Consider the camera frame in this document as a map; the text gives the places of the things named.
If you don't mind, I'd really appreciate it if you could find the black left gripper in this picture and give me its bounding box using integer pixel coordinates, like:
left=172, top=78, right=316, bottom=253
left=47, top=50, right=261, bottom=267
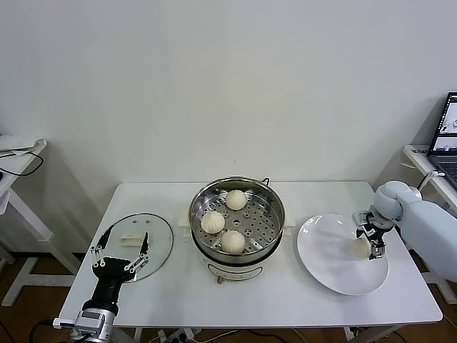
left=84, top=231, right=149, bottom=314

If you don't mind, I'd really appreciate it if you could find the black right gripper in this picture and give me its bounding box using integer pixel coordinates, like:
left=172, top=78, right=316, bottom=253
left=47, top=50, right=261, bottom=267
left=356, top=223, right=392, bottom=260

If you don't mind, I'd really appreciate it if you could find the white steamed baozi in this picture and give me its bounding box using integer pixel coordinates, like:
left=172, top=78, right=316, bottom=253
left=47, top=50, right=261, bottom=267
left=220, top=230, right=246, bottom=254
left=351, top=238, right=371, bottom=259
left=200, top=210, right=226, bottom=235
left=225, top=189, right=247, bottom=211

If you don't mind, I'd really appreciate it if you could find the round glass pot lid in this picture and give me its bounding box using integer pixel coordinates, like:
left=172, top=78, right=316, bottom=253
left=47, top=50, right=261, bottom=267
left=95, top=213, right=175, bottom=283

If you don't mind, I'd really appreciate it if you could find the perforated steel steamer basket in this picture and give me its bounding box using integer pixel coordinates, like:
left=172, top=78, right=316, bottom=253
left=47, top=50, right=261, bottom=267
left=188, top=177, right=286, bottom=255

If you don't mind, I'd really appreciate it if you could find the round white plate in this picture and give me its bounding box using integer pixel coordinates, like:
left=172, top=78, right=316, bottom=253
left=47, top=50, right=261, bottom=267
left=296, top=213, right=390, bottom=297

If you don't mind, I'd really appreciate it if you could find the white laptop side table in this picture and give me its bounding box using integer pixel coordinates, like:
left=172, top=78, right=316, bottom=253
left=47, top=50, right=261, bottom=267
left=401, top=144, right=457, bottom=304

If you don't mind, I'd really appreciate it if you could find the white power strip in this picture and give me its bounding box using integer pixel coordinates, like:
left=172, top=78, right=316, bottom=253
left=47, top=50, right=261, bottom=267
left=156, top=328, right=201, bottom=343

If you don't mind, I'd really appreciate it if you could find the cream electric cooking pot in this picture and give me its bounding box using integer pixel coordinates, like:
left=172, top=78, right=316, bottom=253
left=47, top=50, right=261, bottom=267
left=177, top=205, right=296, bottom=283

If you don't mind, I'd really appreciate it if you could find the open grey laptop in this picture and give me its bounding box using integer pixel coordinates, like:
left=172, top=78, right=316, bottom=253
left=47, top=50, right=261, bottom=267
left=426, top=91, right=457, bottom=189

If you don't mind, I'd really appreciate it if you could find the white folded cloth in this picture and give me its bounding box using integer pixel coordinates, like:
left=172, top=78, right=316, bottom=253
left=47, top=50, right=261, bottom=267
left=0, top=134, right=47, bottom=155

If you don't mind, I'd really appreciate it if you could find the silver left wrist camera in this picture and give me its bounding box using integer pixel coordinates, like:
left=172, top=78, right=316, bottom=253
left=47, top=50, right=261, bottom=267
left=53, top=309, right=106, bottom=335

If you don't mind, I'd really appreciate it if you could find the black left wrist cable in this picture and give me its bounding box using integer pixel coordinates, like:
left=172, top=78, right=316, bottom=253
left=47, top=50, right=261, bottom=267
left=28, top=319, right=56, bottom=343

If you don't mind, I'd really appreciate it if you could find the thin black looped cable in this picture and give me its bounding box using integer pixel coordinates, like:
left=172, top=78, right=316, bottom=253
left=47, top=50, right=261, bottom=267
left=0, top=148, right=44, bottom=178

